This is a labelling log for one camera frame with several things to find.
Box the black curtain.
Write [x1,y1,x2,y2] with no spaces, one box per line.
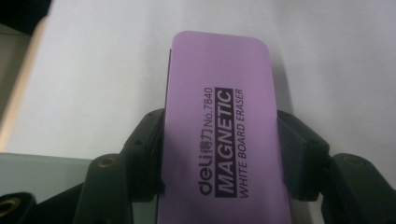
[0,0,53,36]

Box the purple whiteboard eraser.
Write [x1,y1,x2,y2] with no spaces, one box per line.
[157,30,292,224]

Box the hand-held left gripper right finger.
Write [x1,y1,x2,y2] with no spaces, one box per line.
[276,110,332,202]

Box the pale glass whiteboard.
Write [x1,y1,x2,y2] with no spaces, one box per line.
[0,152,161,224]

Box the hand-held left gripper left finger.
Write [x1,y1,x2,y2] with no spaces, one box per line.
[120,107,166,203]

